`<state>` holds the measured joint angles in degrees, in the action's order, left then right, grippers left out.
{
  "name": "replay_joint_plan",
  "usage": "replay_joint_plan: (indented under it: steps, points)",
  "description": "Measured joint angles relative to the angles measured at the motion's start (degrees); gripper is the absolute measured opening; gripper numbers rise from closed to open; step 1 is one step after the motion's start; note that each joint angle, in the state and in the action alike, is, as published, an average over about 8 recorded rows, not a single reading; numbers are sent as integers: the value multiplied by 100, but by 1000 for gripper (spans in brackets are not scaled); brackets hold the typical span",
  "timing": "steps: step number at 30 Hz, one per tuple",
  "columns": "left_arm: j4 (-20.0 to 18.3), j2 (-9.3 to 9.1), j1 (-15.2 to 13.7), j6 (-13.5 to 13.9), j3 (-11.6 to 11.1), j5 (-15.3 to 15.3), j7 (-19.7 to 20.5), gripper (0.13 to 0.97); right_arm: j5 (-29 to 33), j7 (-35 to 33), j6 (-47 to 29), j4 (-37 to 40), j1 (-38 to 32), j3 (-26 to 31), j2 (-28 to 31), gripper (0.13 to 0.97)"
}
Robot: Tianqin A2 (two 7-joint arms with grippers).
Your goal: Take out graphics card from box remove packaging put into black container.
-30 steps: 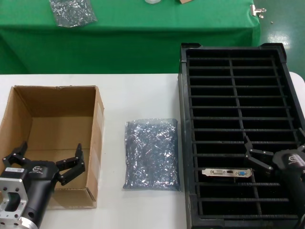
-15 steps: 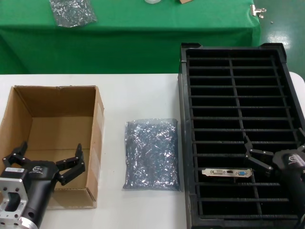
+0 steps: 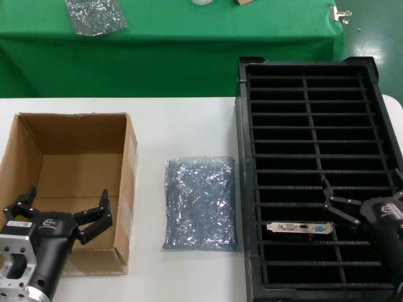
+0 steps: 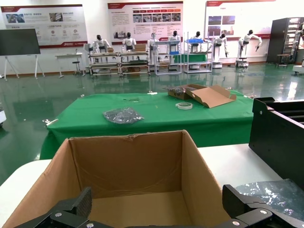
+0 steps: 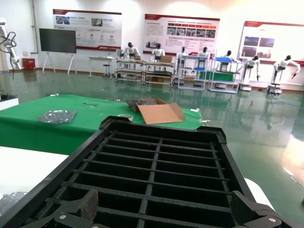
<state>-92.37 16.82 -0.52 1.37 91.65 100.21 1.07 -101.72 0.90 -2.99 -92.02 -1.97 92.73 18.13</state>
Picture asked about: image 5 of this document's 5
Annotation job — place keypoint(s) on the white frame rack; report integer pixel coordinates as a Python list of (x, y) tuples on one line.
[(210, 76), (179, 71)]

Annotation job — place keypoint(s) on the white tape roll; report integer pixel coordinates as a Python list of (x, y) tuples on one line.
[(126, 116)]

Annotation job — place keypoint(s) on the wall poster with photo row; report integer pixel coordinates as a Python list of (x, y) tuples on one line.
[(180, 26)]

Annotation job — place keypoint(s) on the flat-flapped brown cardboard box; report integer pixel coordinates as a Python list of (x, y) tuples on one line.
[(159, 114)]

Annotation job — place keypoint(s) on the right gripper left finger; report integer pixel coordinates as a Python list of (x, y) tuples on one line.
[(88, 204)]

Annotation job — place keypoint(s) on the grey translucent antistatic bag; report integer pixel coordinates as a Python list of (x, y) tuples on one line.
[(12, 202)]

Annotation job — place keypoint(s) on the white humanoid robot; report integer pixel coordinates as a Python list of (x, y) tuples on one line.
[(158, 52), (203, 53), (283, 64), (229, 55), (131, 50), (251, 64), (183, 53)]

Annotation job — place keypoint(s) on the white industrial robot arm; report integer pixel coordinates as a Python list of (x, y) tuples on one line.
[(13, 55)]

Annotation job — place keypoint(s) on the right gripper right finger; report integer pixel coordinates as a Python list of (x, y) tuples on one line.
[(247, 213)]

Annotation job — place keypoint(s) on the red floor cabinet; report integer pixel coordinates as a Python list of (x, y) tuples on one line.
[(29, 64)]

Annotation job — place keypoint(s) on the small brown cardboard box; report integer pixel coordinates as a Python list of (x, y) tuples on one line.
[(166, 59)]

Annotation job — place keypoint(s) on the blue plastic bin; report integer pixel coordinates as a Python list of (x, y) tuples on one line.
[(223, 59)]

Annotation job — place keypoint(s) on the crumpled silver antistatic bag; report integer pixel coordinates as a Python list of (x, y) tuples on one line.
[(57, 116)]

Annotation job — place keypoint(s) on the black stool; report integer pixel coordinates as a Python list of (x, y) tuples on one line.
[(107, 65)]

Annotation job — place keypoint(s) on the wall poster with red banner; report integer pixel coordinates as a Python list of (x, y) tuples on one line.
[(95, 26)]

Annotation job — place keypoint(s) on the green tablecloth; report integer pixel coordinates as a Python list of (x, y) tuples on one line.
[(35, 135)]

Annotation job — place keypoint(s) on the black display on white stand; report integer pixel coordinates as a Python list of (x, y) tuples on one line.
[(57, 40)]

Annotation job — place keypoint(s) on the grey wall pipe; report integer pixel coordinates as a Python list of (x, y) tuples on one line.
[(35, 26)]

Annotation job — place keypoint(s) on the white desk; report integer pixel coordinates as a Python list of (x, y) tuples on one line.
[(99, 58)]

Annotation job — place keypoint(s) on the silver metal clip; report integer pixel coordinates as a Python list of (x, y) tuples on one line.
[(194, 109), (204, 121)]

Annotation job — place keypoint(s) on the beige pipe-frame workbench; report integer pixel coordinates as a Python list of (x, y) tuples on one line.
[(129, 61), (159, 64)]

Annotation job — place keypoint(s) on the wall poster with building photos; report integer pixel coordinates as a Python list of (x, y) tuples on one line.
[(273, 35)]

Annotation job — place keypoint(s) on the pile of silver bags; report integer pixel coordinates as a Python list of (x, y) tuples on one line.
[(140, 102)]

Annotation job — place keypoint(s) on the black slotted plastic container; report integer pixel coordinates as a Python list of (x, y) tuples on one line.
[(152, 166)]

